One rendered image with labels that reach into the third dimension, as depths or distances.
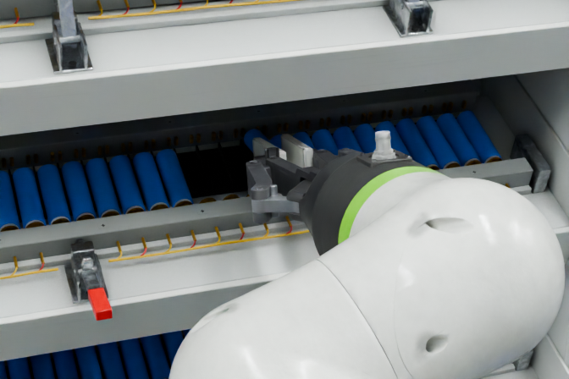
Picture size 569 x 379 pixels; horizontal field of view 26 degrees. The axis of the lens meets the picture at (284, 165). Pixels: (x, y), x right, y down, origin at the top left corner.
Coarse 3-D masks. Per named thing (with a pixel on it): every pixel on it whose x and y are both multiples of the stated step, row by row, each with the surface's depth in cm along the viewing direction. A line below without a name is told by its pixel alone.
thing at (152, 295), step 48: (480, 96) 120; (528, 96) 113; (528, 144) 111; (240, 192) 107; (288, 240) 103; (0, 288) 96; (48, 288) 96; (144, 288) 97; (192, 288) 98; (240, 288) 99; (0, 336) 94; (48, 336) 96; (96, 336) 98; (144, 336) 99
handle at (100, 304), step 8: (88, 264) 95; (88, 272) 95; (88, 280) 94; (96, 280) 94; (88, 288) 93; (96, 288) 92; (88, 296) 92; (96, 296) 91; (104, 296) 91; (96, 304) 90; (104, 304) 90; (96, 312) 89; (104, 312) 89; (112, 312) 90
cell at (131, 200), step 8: (112, 160) 105; (120, 160) 105; (128, 160) 106; (112, 168) 105; (120, 168) 104; (128, 168) 105; (120, 176) 104; (128, 176) 104; (120, 184) 103; (128, 184) 103; (136, 184) 104; (120, 192) 103; (128, 192) 102; (136, 192) 103; (120, 200) 103; (128, 200) 102; (136, 200) 102; (128, 208) 101; (144, 208) 102
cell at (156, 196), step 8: (144, 152) 106; (136, 160) 106; (144, 160) 105; (152, 160) 106; (136, 168) 105; (144, 168) 105; (152, 168) 105; (144, 176) 104; (152, 176) 104; (144, 184) 104; (152, 184) 103; (160, 184) 104; (144, 192) 103; (152, 192) 103; (160, 192) 103; (152, 200) 102; (160, 200) 102
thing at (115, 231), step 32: (512, 160) 110; (64, 224) 98; (96, 224) 99; (128, 224) 99; (160, 224) 99; (192, 224) 101; (224, 224) 102; (256, 224) 103; (0, 256) 96; (32, 256) 98
